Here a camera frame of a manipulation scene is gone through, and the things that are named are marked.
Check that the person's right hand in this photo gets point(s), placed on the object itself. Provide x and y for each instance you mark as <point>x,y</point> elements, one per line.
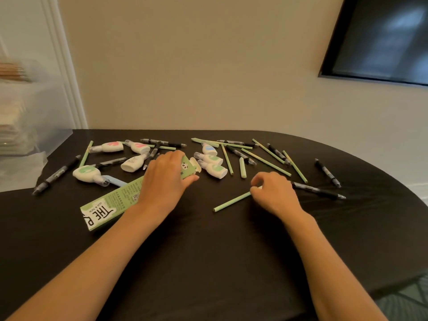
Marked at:
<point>277,197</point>

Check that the person's left hand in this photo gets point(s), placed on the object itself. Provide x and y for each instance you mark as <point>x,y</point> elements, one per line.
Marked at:
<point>164,187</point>

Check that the cluster of pencils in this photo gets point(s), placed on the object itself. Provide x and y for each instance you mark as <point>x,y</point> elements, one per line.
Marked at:
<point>265,162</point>

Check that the light green pencil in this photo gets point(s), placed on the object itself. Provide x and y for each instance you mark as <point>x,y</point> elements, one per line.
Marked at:
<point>86,153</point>
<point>234,199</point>
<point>165,148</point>

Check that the white printed correction tape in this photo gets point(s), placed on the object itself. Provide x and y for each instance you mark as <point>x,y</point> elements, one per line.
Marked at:
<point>132,163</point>

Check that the green highlighter stick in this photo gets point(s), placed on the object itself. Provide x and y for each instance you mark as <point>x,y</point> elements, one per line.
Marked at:
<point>242,167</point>
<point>204,142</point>

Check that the white pink correction tape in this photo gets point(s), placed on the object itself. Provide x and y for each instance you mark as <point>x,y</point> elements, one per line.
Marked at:
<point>110,147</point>
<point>138,147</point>

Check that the white green correction tape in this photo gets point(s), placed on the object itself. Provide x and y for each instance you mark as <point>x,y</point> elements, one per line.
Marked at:
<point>210,159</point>
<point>215,170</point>

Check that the green pencil box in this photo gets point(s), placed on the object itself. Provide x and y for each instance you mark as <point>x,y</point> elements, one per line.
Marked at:
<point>110,203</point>

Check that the white blue correction tape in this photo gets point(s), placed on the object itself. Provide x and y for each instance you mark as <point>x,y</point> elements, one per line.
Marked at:
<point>210,150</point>

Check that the clear plastic storage bin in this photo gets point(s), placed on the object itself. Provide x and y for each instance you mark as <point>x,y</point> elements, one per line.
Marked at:
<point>53,113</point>

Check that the clear tube of green pens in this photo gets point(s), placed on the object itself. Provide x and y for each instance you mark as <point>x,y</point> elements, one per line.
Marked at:
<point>30,71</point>

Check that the bundle of wooden pencils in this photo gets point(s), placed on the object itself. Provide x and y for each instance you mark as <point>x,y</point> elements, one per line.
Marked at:
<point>11,71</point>

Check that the person's right forearm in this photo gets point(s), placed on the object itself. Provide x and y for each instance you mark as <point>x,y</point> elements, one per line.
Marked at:
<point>334,274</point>

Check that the person's left forearm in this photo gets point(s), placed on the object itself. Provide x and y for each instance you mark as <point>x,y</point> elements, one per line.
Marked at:
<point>93,264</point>

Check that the black wall television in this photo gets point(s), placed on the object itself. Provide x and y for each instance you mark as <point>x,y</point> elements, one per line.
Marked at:
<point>378,40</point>

